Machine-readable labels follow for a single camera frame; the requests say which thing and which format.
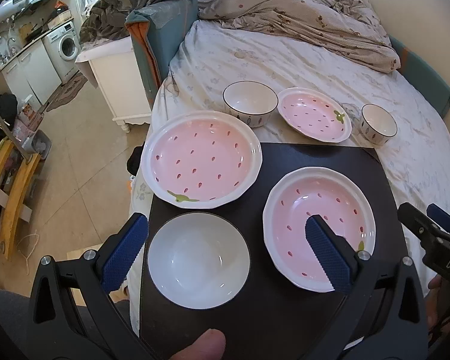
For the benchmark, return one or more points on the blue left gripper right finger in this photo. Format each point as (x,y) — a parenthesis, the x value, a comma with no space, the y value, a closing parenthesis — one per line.
(333,253)

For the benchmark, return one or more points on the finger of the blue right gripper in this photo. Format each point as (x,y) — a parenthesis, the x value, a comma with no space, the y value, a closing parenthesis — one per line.
(419,224)
(441,217)

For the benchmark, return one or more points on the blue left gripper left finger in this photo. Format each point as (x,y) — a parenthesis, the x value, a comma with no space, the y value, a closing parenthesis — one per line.
(120,250)

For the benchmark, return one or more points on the plain white bowl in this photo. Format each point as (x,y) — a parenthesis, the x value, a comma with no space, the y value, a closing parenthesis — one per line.
(198,261)

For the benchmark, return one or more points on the small white bowl dark rim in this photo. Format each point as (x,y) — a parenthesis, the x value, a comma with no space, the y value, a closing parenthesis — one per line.
(377,125)

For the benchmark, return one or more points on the large pink strawberry plate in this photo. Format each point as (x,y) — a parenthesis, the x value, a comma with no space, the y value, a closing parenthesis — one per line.
(201,160)

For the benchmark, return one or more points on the person's right hand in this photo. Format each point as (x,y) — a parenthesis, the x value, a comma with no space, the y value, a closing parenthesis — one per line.
(431,301)

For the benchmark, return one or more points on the person's left hand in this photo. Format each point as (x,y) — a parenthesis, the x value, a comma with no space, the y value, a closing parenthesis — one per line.
(208,346)

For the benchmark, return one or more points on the white floral bed sheet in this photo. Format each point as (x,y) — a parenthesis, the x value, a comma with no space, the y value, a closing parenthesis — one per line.
(416,161)

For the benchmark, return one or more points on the black table mat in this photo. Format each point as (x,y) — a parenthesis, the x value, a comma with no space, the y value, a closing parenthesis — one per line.
(271,318)

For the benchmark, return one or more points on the grey waste bin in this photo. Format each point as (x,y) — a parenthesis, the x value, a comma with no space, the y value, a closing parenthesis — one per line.
(38,143)

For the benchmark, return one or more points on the brown floor rug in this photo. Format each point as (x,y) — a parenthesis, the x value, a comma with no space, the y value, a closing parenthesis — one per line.
(67,92)

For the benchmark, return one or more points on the white nightstand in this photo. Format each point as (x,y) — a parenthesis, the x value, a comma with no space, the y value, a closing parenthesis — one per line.
(111,67)

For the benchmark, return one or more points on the white kitchen cabinet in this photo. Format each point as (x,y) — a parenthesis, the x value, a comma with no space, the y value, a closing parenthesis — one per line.
(32,72)

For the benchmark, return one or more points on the white washing machine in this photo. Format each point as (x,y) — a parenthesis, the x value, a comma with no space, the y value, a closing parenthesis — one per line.
(63,47)

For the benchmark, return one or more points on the beige patterned duvet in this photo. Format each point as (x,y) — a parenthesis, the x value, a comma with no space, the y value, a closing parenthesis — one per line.
(349,28)

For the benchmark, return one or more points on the teal bed frame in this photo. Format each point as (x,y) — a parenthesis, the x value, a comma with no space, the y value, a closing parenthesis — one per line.
(156,31)

